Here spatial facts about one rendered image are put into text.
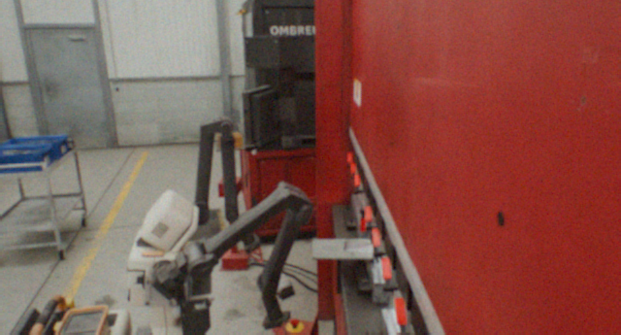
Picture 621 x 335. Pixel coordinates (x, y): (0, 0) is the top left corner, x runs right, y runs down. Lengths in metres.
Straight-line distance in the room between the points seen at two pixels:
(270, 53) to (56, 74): 6.53
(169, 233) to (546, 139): 1.28
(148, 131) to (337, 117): 6.48
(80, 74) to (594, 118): 8.68
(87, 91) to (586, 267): 8.69
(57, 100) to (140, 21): 2.03
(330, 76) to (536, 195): 2.23
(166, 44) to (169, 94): 0.92
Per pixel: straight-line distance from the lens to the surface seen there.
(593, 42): 0.45
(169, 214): 1.54
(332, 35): 2.67
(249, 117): 2.91
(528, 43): 0.55
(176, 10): 8.66
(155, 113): 8.79
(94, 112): 8.93
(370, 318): 1.81
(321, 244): 2.07
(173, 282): 1.47
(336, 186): 2.82
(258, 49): 2.86
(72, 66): 8.91
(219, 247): 1.44
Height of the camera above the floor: 1.92
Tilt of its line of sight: 16 degrees down
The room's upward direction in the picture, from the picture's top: 1 degrees counter-clockwise
